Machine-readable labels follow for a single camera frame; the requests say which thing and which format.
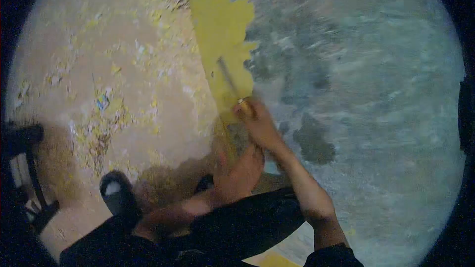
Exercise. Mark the person's right hand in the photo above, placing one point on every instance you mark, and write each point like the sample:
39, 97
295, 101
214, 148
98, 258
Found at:
261, 128

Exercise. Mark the person's left hand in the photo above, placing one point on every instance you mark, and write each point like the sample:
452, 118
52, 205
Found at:
237, 178

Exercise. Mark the person's left fingers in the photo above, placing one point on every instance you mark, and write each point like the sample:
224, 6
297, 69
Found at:
252, 155

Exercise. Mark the person's right fingers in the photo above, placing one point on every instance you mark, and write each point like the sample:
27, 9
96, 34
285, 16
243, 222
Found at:
248, 110

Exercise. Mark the metal paint scraper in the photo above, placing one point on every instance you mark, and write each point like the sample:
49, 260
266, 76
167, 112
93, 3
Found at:
232, 83

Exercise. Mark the person's body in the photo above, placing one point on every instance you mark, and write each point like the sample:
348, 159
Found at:
334, 257

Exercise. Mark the scattered yellow paint flakes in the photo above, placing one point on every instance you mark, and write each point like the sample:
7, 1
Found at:
111, 118

